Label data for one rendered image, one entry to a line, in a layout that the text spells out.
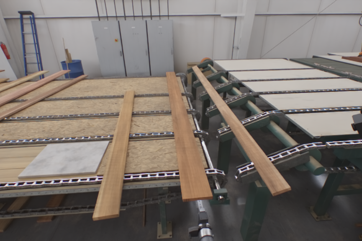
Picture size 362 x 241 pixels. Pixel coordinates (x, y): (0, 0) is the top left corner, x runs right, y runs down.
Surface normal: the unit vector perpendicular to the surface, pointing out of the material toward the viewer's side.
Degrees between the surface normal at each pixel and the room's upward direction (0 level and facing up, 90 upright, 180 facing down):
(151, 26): 90
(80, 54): 89
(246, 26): 99
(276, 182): 22
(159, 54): 90
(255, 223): 90
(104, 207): 0
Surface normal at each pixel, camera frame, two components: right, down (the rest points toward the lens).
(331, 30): 0.07, 0.40
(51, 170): -0.01, -0.89
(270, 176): -0.39, -0.81
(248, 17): 0.08, 0.59
